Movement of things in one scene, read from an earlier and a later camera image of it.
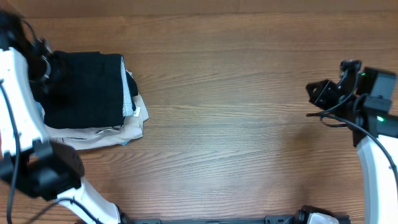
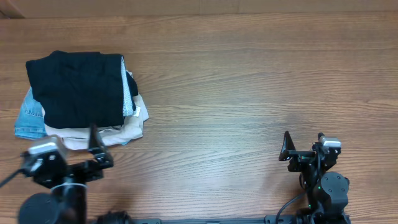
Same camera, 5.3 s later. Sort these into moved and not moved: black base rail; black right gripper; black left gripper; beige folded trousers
Moved: black right gripper; black left gripper
Not moved: beige folded trousers; black base rail
